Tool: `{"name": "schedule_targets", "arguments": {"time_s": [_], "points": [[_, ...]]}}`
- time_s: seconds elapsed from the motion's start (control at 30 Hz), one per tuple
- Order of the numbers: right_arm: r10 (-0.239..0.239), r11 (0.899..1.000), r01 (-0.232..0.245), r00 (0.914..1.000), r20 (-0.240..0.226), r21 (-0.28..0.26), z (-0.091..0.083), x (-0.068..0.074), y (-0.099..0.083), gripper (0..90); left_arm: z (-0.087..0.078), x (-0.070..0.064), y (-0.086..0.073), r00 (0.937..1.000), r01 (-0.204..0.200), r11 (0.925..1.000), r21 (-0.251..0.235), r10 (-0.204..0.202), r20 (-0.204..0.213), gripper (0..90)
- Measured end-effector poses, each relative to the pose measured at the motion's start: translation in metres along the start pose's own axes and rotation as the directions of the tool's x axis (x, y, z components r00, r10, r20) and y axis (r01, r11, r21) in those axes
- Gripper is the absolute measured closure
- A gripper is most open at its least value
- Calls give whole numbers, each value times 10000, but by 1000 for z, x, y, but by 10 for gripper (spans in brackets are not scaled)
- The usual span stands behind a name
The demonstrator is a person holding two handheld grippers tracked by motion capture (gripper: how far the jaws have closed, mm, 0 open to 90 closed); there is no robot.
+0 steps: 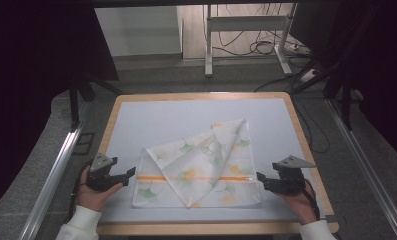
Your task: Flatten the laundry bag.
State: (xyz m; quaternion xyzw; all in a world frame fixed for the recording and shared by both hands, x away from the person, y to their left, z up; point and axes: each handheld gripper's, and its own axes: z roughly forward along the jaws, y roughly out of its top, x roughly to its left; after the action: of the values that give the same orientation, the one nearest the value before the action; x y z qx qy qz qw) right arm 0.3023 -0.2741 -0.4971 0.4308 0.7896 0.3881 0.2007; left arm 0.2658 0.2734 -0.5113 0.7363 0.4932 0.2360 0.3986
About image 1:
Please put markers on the black metal stand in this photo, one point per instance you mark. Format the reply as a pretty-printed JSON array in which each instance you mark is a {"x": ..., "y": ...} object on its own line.
[
  {"x": 74, "y": 106},
  {"x": 346, "y": 106}
]

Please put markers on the black rectangular floor frame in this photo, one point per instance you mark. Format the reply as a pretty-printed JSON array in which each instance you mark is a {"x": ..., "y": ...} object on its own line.
[{"x": 83, "y": 143}]

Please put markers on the grey table corner clamp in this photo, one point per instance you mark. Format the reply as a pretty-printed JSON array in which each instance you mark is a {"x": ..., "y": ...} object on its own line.
[{"x": 331, "y": 219}]

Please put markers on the white metal desk frame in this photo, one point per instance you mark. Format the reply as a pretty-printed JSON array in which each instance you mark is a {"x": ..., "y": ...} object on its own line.
[{"x": 247, "y": 23}]

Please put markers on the white power strip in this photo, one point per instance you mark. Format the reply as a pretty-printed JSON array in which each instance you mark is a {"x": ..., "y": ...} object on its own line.
[{"x": 308, "y": 75}]

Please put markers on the white cabinet panel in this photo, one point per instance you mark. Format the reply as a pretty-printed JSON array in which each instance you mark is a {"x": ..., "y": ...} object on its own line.
[{"x": 137, "y": 31}]

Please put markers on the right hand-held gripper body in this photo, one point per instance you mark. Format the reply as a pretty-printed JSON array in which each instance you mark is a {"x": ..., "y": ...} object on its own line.
[{"x": 289, "y": 180}]

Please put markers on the white floral pillowcase orange zipper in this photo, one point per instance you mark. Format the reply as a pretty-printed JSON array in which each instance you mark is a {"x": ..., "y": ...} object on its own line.
[{"x": 199, "y": 166}]

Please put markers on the aluminium floor rail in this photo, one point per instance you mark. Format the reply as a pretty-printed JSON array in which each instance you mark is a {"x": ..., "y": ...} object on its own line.
[
  {"x": 52, "y": 176},
  {"x": 366, "y": 160}
]

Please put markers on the person's left hand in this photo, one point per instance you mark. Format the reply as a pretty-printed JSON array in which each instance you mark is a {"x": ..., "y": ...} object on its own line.
[{"x": 91, "y": 199}]

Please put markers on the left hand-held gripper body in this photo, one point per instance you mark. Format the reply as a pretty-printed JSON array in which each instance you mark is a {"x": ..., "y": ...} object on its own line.
[{"x": 101, "y": 173}]

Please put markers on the person's right hand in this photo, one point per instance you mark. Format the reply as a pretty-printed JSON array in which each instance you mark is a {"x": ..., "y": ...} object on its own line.
[{"x": 302, "y": 206}]

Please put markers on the black curtain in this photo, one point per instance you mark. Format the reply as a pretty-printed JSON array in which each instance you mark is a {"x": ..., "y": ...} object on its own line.
[
  {"x": 379, "y": 66},
  {"x": 29, "y": 83}
]

